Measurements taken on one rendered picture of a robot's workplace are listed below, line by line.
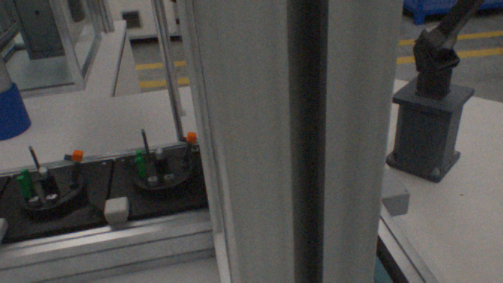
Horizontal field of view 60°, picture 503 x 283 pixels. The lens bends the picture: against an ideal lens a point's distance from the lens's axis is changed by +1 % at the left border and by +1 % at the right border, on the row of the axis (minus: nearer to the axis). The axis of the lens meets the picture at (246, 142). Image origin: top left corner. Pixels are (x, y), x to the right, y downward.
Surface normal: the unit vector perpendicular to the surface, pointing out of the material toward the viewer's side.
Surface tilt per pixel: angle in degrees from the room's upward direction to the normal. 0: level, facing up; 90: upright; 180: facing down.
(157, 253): 90
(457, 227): 0
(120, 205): 0
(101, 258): 90
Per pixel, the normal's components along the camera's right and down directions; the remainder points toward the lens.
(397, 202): 0.18, 0.51
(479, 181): -0.07, -0.85
